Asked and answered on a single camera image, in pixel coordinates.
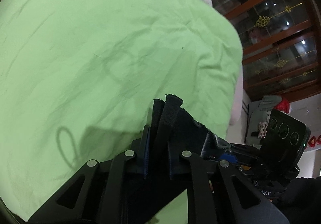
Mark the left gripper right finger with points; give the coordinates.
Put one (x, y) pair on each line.
(173, 156)

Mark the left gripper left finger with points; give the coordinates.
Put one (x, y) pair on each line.
(143, 152)

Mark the black pants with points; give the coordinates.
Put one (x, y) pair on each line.
(175, 127)

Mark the green bed sheet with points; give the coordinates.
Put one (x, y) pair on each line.
(78, 79)

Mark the wooden glass cabinet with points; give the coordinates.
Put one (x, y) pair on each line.
(281, 45)

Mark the black camera box right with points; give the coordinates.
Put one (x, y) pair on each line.
(284, 142)

